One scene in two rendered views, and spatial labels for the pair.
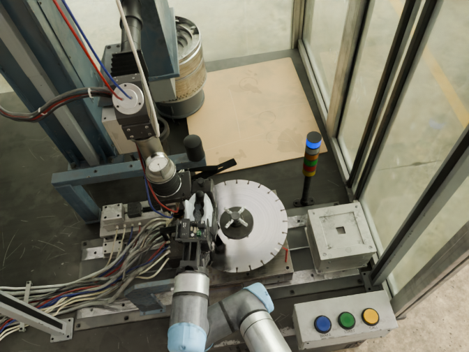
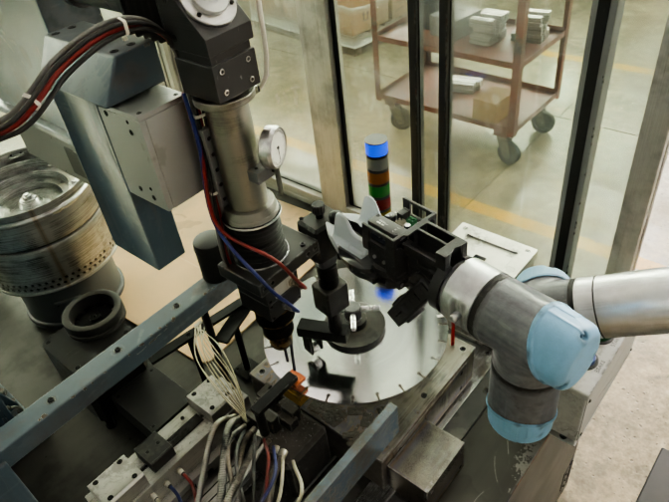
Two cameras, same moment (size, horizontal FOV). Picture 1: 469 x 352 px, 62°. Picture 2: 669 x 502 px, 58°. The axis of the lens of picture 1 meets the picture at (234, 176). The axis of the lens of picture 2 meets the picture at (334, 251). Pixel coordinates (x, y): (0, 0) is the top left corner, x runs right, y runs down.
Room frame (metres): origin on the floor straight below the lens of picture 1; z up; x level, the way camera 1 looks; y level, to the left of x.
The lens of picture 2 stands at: (0.03, 0.56, 1.75)
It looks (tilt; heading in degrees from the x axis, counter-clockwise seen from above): 39 degrees down; 316
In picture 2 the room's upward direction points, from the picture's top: 8 degrees counter-clockwise
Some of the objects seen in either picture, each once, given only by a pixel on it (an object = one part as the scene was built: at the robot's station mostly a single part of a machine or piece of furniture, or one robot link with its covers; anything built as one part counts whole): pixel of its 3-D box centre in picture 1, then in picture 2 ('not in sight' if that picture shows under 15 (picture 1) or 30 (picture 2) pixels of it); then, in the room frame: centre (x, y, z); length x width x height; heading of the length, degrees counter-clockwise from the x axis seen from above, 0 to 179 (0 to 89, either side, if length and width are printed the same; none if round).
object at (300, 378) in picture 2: (177, 232); (280, 401); (0.56, 0.21, 0.95); 0.10 x 0.03 x 0.07; 91
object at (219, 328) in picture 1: (202, 328); (525, 379); (0.20, 0.12, 1.18); 0.11 x 0.08 x 0.11; 109
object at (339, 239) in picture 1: (337, 239); (476, 285); (0.50, -0.32, 0.82); 0.18 x 0.18 x 0.15; 1
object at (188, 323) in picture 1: (188, 323); (533, 333); (0.19, 0.14, 1.27); 0.11 x 0.08 x 0.09; 172
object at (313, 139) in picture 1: (313, 140); (376, 145); (0.70, -0.25, 1.14); 0.05 x 0.04 x 0.03; 1
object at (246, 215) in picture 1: (236, 221); (353, 322); (0.56, 0.01, 0.96); 0.11 x 0.11 x 0.03
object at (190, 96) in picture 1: (172, 72); (51, 243); (1.33, 0.21, 0.93); 0.31 x 0.31 x 0.36
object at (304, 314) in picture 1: (340, 320); (583, 358); (0.24, -0.26, 0.82); 0.28 x 0.11 x 0.15; 91
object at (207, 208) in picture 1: (206, 207); (368, 215); (0.45, 0.08, 1.28); 0.09 x 0.03 x 0.06; 167
